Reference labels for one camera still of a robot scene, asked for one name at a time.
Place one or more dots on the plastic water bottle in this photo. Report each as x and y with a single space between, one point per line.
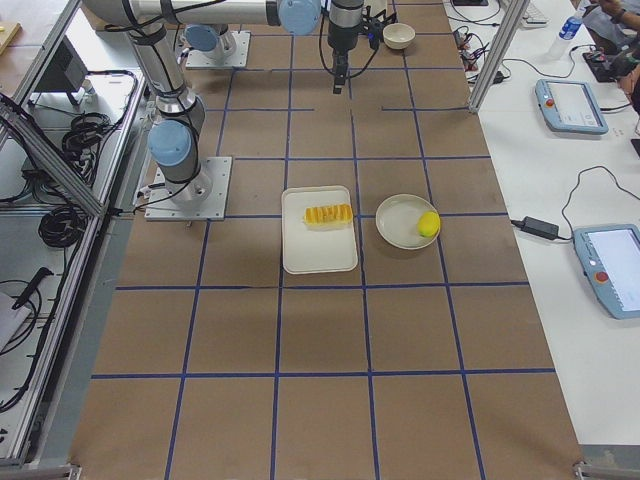
565 35

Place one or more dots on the far teach pendant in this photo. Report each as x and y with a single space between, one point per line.
569 107

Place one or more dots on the cream rectangular tray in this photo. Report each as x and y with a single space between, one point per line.
316 249

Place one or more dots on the yellow bread roll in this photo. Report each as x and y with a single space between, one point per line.
328 217

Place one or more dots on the teach pendant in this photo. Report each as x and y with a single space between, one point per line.
569 107
609 256

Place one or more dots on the yellow lemon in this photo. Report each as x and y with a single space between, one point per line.
429 224

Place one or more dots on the black power adapter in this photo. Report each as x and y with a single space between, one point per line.
537 227

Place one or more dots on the aluminium frame post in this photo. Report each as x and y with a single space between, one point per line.
499 46

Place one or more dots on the near teach pendant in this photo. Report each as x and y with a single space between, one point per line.
609 256

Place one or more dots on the cream bowl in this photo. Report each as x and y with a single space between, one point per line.
398 36

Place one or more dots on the cream round plate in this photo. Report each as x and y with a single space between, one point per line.
397 218

